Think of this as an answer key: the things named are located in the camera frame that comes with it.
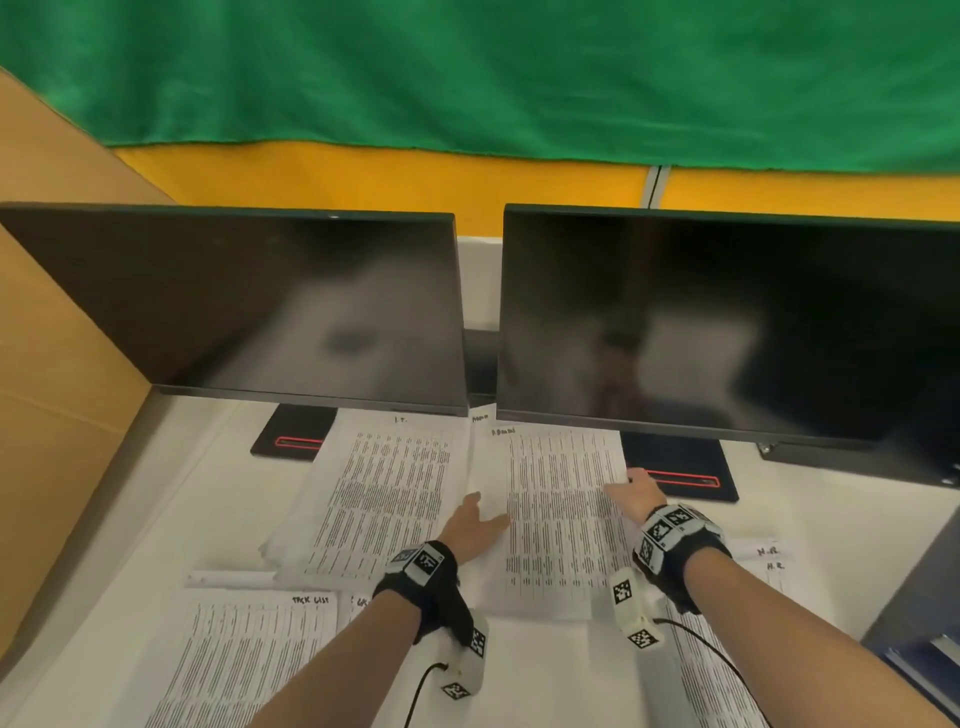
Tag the black computer monitor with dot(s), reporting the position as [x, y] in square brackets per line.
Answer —
[720, 322]
[285, 300]

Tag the person's left thumb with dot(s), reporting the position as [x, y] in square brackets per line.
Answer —
[496, 522]

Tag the brown cardboard panel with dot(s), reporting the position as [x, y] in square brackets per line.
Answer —
[52, 390]

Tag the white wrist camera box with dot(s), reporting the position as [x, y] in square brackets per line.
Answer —
[631, 607]
[466, 660]

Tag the person's right thumb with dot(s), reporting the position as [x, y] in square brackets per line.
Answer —
[618, 490]

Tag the person's right forearm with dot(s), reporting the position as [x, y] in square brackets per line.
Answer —
[780, 645]

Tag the white partition board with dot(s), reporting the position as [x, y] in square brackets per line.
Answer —
[480, 281]

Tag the person's left hand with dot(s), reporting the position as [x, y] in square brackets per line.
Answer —
[466, 534]

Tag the small partly covered paper sheet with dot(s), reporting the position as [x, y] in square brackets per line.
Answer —
[356, 606]

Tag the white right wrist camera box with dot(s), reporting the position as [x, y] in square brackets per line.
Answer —
[631, 607]

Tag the fanned printed paper stack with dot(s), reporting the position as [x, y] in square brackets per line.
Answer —
[375, 502]

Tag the printed paper stack with table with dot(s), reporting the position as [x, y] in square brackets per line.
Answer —
[555, 517]

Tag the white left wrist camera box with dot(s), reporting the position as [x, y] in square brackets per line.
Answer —
[466, 660]

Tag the black monitor base red stripe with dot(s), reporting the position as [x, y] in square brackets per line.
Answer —
[289, 439]
[686, 472]

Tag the green fabric curtain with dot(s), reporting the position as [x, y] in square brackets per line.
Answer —
[480, 75]

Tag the person's right hand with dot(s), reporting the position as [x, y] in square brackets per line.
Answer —
[639, 501]

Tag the printed task list sheet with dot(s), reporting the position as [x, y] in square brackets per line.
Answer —
[240, 660]

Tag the printed sheet with handwritten initials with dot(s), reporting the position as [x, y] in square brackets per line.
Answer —
[712, 675]

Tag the person's left forearm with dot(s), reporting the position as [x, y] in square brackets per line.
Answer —
[339, 667]

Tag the yellow partition panel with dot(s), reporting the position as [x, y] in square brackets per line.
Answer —
[375, 184]

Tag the grey partition post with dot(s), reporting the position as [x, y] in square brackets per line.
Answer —
[655, 186]

